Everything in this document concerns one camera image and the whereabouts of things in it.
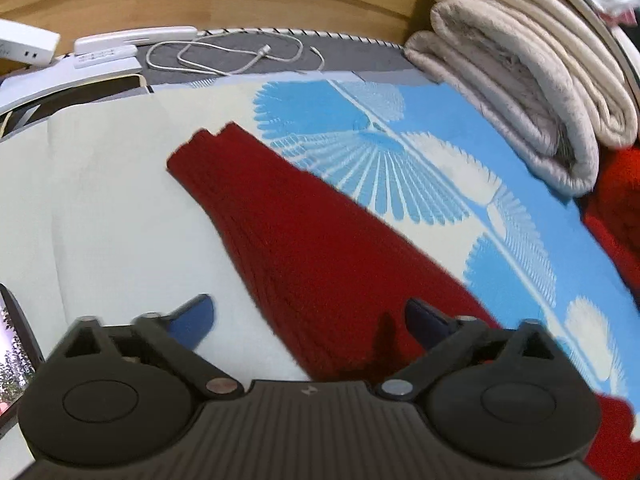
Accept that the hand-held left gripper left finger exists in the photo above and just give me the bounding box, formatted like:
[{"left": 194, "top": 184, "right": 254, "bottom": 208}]
[{"left": 64, "top": 294, "right": 239, "bottom": 397}]

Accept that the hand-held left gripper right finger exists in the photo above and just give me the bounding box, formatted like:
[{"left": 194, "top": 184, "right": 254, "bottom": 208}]
[{"left": 376, "top": 298, "right": 567, "bottom": 397}]

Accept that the dark red knit garment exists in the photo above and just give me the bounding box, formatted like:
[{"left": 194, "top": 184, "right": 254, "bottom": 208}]
[{"left": 166, "top": 121, "right": 640, "bottom": 480}]

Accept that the blue white printed bedsheet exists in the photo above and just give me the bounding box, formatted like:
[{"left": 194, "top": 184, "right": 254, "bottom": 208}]
[{"left": 0, "top": 67, "right": 640, "bottom": 480}]

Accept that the folded bright red knit garment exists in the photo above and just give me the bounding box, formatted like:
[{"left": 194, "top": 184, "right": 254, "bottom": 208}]
[{"left": 580, "top": 147, "right": 640, "bottom": 306}]

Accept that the folded beige blanket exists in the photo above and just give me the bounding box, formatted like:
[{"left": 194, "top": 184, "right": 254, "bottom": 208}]
[{"left": 404, "top": 0, "right": 640, "bottom": 197}]

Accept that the grey mattress with striped piping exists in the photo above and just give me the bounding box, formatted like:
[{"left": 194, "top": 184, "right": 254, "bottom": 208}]
[{"left": 135, "top": 27, "right": 432, "bottom": 88}]

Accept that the white power strip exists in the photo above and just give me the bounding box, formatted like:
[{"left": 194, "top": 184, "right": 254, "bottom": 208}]
[{"left": 74, "top": 26, "right": 197, "bottom": 58}]

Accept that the white box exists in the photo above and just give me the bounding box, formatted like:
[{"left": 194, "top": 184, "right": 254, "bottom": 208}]
[{"left": 0, "top": 19, "right": 62, "bottom": 67}]

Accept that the white charging cable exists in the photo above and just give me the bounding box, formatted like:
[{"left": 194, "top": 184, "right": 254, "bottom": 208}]
[{"left": 146, "top": 32, "right": 326, "bottom": 77}]

